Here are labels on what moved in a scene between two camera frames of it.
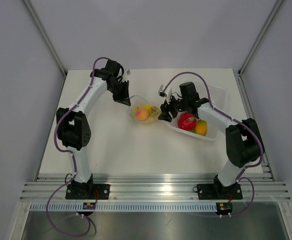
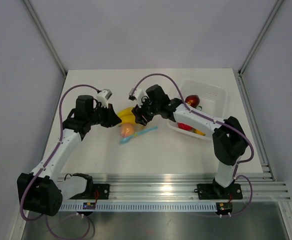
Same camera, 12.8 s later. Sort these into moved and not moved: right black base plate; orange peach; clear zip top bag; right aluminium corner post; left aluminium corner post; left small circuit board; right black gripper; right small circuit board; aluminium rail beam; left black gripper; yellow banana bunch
Moved: clear zip top bag; yellow banana bunch; right black gripper; left black gripper; orange peach
Not moved: right small circuit board; right aluminium corner post; right black base plate; left small circuit board; aluminium rail beam; left aluminium corner post
